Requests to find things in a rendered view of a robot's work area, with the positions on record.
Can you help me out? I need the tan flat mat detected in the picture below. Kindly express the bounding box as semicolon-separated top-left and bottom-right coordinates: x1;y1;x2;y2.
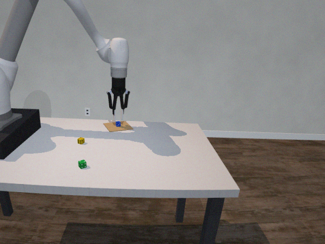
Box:
103;121;133;132

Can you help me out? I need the yellow die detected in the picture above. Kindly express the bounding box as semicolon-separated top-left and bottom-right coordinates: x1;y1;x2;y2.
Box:
77;137;85;144

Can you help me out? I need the green die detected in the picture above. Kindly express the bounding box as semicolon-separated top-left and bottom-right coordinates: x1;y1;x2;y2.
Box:
78;160;87;169

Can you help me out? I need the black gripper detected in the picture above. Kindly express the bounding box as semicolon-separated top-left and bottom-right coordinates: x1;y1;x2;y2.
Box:
107;77;130;121

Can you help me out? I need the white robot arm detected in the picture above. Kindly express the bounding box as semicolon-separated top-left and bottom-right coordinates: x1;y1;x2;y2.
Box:
0;0;129;131

